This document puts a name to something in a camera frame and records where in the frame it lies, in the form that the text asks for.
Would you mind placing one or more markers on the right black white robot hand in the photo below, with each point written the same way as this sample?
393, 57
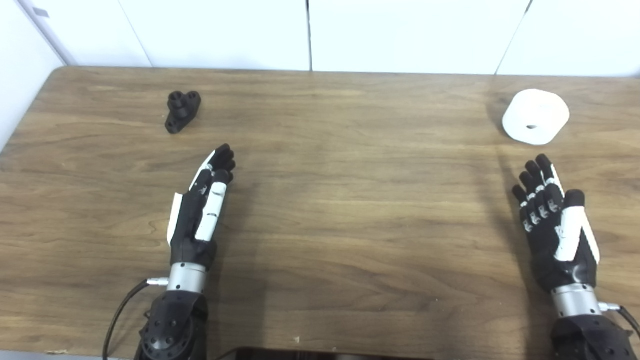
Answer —
547, 245

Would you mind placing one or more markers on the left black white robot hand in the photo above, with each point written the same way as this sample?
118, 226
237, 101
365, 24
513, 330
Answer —
187, 225

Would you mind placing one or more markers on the black flanged holder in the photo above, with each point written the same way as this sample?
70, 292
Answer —
181, 111

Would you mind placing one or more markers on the round white piece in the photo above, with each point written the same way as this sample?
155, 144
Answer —
540, 112

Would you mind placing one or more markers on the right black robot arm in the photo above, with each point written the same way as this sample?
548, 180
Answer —
587, 335

